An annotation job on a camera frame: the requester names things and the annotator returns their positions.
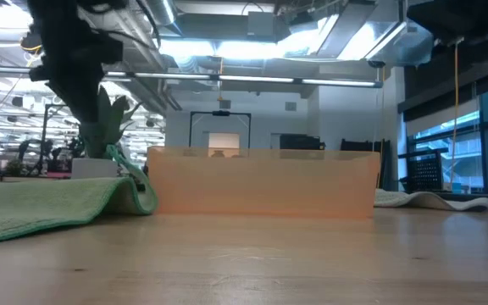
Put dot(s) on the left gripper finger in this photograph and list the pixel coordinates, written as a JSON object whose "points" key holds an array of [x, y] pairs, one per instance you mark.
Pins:
{"points": [[71, 95], [89, 97]]}

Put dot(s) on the green microfiber towel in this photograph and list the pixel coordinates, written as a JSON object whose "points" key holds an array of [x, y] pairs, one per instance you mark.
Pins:
{"points": [[36, 203]]}

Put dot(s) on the grey waffle microfiber towel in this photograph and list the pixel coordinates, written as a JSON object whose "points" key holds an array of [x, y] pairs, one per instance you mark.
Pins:
{"points": [[430, 201]]}

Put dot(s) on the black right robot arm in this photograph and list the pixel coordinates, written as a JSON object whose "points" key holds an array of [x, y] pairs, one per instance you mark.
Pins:
{"points": [[460, 17]]}

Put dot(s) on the background black robot station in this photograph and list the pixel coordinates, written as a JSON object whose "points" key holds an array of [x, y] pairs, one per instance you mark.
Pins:
{"points": [[48, 148]]}

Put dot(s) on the snake plant in white pot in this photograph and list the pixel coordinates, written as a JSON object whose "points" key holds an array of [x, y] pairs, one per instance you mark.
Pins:
{"points": [[93, 168]]}

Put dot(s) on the small green plant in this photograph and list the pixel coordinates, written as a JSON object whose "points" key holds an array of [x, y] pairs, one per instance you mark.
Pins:
{"points": [[15, 167]]}

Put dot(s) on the long LED light bar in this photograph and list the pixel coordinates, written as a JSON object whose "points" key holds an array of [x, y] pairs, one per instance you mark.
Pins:
{"points": [[252, 79]]}

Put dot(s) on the black equipment boxes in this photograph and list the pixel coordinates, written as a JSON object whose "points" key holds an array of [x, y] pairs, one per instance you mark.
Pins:
{"points": [[299, 142]]}

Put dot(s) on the black leaning panels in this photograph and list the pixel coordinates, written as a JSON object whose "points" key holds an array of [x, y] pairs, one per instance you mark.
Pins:
{"points": [[356, 145]]}

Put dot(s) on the black perforated cart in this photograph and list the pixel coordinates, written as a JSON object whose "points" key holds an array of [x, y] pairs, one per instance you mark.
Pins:
{"points": [[424, 173]]}

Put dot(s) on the silver ceiling duct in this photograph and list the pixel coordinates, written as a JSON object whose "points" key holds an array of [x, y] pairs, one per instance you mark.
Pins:
{"points": [[163, 12]]}

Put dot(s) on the background black rig frame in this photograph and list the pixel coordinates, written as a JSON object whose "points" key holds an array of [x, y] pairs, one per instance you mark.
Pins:
{"points": [[220, 113]]}

